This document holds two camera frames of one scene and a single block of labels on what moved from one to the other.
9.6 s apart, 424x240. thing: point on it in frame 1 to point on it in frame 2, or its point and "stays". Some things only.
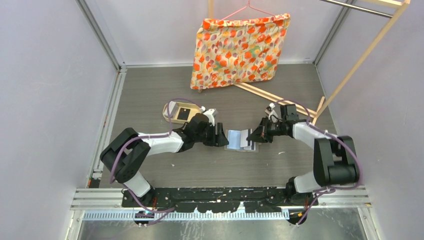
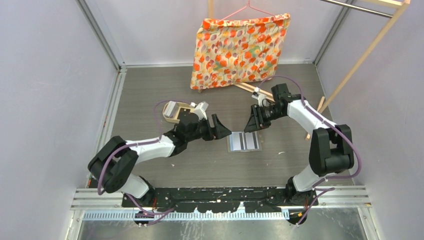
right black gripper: (261, 134) to (257, 121)
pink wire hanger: (248, 4) stays
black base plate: (222, 200) stays
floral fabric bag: (239, 51) stays
